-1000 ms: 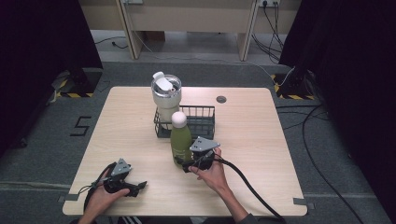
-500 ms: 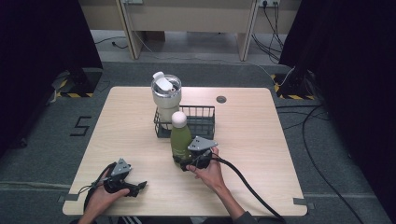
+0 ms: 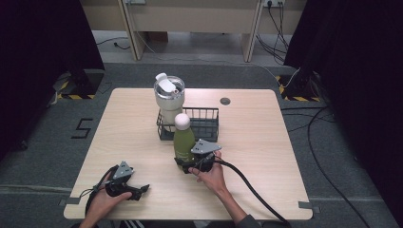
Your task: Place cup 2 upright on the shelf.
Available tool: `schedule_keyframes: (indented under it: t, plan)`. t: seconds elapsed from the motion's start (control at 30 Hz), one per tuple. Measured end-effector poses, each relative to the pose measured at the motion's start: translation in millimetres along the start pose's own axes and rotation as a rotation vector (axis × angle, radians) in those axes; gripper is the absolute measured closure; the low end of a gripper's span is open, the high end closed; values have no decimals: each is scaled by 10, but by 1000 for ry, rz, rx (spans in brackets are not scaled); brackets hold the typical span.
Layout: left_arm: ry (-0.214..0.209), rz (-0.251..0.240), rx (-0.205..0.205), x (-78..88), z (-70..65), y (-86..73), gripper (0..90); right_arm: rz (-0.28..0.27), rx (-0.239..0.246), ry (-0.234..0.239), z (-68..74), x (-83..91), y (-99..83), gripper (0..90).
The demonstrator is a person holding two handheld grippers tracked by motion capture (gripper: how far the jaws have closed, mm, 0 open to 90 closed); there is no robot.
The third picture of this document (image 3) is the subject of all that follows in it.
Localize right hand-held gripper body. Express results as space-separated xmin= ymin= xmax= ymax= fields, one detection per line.
xmin=189 ymin=139 xmax=222 ymax=174

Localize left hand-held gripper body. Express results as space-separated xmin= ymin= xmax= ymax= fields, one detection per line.
xmin=105 ymin=161 xmax=135 ymax=199

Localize green bottle with white cap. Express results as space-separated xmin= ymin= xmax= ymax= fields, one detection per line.
xmin=172 ymin=113 xmax=197 ymax=164

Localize black wire basket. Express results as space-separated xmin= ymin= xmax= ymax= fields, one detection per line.
xmin=156 ymin=106 xmax=221 ymax=143

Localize white tumbler with lid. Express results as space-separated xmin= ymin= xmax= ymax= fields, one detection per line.
xmin=153 ymin=72 xmax=186 ymax=133

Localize person's right hand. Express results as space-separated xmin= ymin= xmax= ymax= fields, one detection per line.
xmin=188 ymin=150 xmax=228 ymax=196

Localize person's left hand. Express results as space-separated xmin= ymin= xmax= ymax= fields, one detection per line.
xmin=83 ymin=171 xmax=133 ymax=222

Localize grey tape strip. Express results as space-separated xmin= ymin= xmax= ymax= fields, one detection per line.
xmin=297 ymin=200 xmax=322 ymax=214
xmin=58 ymin=197 xmax=82 ymax=207

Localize black floor tape mark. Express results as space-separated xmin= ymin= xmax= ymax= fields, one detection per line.
xmin=70 ymin=117 xmax=95 ymax=140

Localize stand base with hazard tape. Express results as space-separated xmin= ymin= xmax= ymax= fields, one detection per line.
xmin=275 ymin=71 xmax=323 ymax=104
xmin=51 ymin=67 xmax=106 ymax=101

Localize beige wooden desk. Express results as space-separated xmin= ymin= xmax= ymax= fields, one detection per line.
xmin=80 ymin=0 xmax=307 ymax=63

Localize dark curtain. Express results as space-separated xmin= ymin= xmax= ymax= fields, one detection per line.
xmin=282 ymin=0 xmax=403 ymax=219
xmin=0 ymin=0 xmax=106 ymax=161

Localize left hand-held gripper cable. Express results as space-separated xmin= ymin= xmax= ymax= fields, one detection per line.
xmin=79 ymin=164 xmax=119 ymax=217

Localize hand-held gripper cable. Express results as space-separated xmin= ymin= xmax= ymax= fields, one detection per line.
xmin=214 ymin=159 xmax=292 ymax=228
xmin=79 ymin=164 xmax=119 ymax=217

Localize right hand-held gripper cable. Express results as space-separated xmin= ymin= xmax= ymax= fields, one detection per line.
xmin=214 ymin=159 xmax=292 ymax=228

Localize thin black floor cables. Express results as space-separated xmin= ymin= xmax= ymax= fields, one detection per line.
xmin=279 ymin=105 xmax=337 ymax=133

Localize long black floor cable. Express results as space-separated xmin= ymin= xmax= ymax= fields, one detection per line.
xmin=306 ymin=106 xmax=373 ymax=228

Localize short black floor cable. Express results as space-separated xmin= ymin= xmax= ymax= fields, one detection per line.
xmin=95 ymin=36 xmax=131 ymax=51

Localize bundle of black cables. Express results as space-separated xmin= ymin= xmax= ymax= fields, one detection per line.
xmin=255 ymin=0 xmax=291 ymax=65

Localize white wall socket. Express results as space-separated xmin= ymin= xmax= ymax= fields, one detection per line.
xmin=262 ymin=0 xmax=286 ymax=9

